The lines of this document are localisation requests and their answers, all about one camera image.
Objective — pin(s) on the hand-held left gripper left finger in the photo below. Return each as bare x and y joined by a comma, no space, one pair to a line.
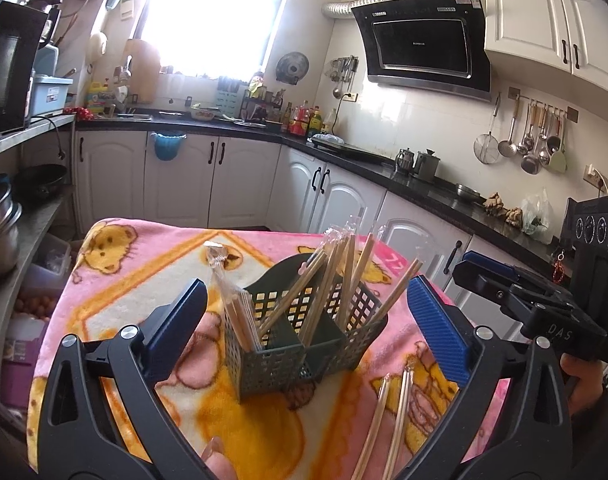
178,320

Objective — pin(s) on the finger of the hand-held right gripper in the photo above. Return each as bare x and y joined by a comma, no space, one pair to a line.
486,264

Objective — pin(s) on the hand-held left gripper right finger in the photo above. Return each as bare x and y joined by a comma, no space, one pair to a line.
441,330

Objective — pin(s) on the wooden chopsticks pair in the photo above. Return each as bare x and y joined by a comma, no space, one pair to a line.
399,287
238,310

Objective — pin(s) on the green plastic utensil holder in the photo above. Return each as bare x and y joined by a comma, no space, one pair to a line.
281,332

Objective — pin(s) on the clear chopsticks pair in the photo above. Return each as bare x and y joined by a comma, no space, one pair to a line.
374,425
398,425

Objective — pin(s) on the bunch of chopsticks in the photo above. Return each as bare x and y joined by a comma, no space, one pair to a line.
329,280

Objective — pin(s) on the person's right forearm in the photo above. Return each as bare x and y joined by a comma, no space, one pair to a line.
604,425

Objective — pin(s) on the row of hanging kitchen utensils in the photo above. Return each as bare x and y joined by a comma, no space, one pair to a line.
529,135

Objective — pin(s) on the person's right hand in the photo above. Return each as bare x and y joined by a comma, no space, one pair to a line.
584,380

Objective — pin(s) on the person's left hand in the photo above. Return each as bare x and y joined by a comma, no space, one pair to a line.
218,460

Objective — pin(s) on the red beaded charm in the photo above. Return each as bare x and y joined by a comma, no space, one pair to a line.
560,265

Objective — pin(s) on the ginger root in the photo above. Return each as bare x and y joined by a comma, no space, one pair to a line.
514,217
494,202

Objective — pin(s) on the pink and orange printed blanket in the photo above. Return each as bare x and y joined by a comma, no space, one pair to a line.
133,280

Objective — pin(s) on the clear plastic bag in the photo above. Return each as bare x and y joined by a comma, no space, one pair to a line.
536,215

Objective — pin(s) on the metal plate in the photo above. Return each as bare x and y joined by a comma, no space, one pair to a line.
468,191

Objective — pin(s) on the metal kettle with lid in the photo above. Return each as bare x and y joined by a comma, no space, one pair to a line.
426,165

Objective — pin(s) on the small metal kettle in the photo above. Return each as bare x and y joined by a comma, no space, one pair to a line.
406,160

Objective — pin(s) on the white base cabinets under window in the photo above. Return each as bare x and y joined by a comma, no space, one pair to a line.
183,180

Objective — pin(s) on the white base cabinets under stove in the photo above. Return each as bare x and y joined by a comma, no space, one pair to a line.
344,200

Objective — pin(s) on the purple storage box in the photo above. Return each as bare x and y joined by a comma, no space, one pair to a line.
21,360

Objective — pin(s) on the blue hanging bin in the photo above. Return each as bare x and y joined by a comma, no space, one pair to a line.
166,145

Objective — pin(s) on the grey stone shelf unit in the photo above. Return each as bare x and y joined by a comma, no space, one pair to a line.
33,220

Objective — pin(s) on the black induction cooktop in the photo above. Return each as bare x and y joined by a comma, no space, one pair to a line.
346,150

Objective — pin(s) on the black wok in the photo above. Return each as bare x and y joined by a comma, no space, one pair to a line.
41,180

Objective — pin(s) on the white cloth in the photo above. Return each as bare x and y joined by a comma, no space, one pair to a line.
329,138

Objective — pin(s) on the white bowl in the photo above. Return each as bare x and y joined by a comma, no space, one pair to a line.
203,114

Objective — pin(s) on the black range hood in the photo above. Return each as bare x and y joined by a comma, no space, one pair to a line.
424,45

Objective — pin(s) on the black spice rack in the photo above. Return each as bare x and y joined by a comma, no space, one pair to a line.
261,105

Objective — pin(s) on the group of condiment bottles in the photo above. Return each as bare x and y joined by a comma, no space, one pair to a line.
304,120

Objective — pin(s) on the dish detergent bottles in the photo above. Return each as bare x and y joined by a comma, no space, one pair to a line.
98,97

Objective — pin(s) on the small hanging tools cluster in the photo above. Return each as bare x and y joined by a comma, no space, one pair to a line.
344,72

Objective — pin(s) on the wooden cutting board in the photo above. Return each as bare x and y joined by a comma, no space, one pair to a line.
143,67

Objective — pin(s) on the blue grey plastic box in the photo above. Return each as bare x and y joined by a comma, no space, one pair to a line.
48,92

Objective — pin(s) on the black microwave oven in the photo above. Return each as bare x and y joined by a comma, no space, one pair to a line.
8,70

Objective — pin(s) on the kitchen window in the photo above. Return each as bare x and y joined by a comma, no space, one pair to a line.
218,15

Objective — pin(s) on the wall power socket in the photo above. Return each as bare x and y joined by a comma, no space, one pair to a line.
595,175

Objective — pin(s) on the white wall cabinets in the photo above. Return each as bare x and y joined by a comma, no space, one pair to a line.
554,15

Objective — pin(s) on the silver exhaust duct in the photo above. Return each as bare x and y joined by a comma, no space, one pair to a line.
359,2

